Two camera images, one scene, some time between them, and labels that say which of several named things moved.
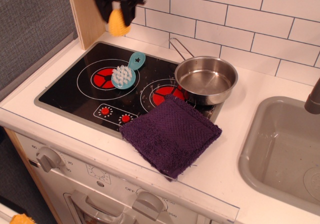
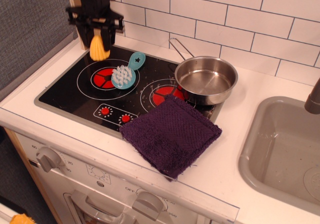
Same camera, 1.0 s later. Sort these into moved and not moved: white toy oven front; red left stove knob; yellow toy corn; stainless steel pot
Moved: yellow toy corn
Not moved: white toy oven front; stainless steel pot; red left stove knob
